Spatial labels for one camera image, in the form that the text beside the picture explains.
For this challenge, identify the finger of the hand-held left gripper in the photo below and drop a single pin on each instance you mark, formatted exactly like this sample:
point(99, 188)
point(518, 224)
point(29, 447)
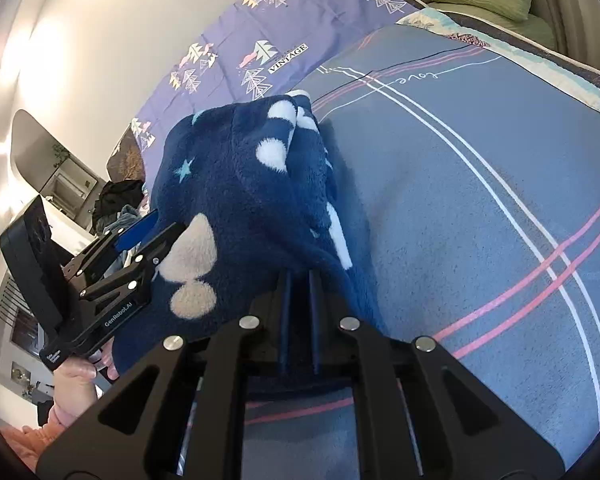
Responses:
point(135, 230)
point(140, 265)

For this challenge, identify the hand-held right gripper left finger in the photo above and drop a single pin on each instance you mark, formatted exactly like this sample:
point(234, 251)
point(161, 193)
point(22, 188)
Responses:
point(286, 330)

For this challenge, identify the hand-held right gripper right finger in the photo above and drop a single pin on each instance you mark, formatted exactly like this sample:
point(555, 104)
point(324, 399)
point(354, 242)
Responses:
point(314, 330)

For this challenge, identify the navy fleece garment white spots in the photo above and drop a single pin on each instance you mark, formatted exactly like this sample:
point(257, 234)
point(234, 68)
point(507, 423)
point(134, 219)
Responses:
point(240, 195)

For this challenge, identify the person's left hand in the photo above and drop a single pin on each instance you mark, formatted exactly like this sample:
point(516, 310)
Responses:
point(77, 380)

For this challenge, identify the teal fleece cloth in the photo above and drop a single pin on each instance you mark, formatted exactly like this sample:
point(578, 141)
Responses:
point(125, 220)

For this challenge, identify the black cloth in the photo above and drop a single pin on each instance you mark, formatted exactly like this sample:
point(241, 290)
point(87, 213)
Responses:
point(117, 195)

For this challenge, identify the brown patterned cushion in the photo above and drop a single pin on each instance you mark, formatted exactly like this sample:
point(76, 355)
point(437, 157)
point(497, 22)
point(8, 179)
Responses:
point(125, 160)

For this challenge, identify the arched mirror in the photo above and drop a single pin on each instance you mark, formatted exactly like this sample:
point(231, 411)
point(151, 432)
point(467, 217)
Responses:
point(50, 160)

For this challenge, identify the grey striped duvet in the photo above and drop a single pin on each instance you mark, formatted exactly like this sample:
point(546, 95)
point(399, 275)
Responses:
point(455, 200)

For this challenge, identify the purple tree print bedsheet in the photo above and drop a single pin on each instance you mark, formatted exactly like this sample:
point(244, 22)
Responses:
point(230, 40)

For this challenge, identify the green bedding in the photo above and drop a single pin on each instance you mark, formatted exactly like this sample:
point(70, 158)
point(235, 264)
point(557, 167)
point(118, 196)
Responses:
point(505, 30)

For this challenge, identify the light patterned blanket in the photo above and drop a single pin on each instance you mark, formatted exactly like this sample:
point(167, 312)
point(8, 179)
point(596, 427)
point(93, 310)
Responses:
point(570, 75)

